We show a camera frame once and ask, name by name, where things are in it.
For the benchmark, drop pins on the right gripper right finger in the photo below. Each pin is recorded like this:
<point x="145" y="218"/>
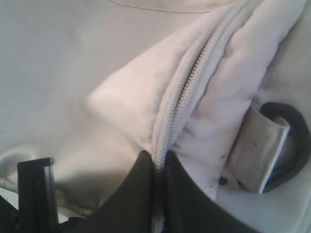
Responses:
<point x="189" y="210"/>

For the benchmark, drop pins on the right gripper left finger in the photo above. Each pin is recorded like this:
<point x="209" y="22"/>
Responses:
<point x="129" y="209"/>

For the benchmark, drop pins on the beige fabric duffel bag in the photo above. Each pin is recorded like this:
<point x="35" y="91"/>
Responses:
<point x="224" y="84"/>

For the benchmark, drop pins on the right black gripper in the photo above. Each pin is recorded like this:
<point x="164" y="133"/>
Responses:
<point x="37" y="209"/>

